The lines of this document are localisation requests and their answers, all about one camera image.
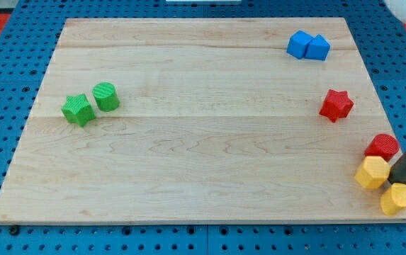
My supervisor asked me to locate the green star block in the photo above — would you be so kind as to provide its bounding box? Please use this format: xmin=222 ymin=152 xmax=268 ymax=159
xmin=61 ymin=93 xmax=96 ymax=127

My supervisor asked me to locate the yellow hexagon block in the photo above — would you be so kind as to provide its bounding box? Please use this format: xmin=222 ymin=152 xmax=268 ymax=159
xmin=354 ymin=156 xmax=390 ymax=189

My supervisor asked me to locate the blue cube block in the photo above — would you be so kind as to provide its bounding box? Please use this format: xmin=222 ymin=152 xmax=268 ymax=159
xmin=286 ymin=30 xmax=313 ymax=59

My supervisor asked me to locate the green cylinder block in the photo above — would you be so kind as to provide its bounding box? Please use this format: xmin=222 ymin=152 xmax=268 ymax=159
xmin=92 ymin=82 xmax=120 ymax=112

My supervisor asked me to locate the blue triangular block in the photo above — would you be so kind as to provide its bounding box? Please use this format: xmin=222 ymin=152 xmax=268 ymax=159
xmin=305 ymin=35 xmax=331 ymax=61

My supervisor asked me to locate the red cylinder block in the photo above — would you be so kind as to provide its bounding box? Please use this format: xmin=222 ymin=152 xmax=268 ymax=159
xmin=364 ymin=133 xmax=400 ymax=162

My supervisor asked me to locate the red star block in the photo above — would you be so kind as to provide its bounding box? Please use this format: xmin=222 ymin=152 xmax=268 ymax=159
xmin=319 ymin=89 xmax=354 ymax=123

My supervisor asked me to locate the wooden board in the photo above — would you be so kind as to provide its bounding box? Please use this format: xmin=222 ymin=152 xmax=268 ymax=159
xmin=0 ymin=18 xmax=406 ymax=226

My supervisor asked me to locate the yellow heart block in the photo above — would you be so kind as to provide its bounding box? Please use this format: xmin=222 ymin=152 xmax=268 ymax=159
xmin=380 ymin=183 xmax=406 ymax=216

